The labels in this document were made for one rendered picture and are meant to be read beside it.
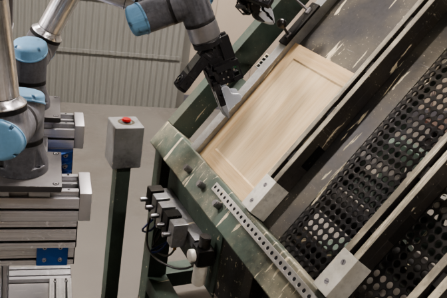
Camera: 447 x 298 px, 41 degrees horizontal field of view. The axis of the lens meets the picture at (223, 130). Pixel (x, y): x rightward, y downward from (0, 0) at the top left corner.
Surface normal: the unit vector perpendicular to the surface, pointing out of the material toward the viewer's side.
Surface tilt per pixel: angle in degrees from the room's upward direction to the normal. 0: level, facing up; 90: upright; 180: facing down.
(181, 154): 54
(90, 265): 0
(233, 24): 90
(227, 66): 90
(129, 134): 90
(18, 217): 90
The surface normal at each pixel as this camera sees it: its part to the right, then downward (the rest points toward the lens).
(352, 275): 0.41, 0.40
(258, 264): -0.63, -0.52
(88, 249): 0.15, -0.92
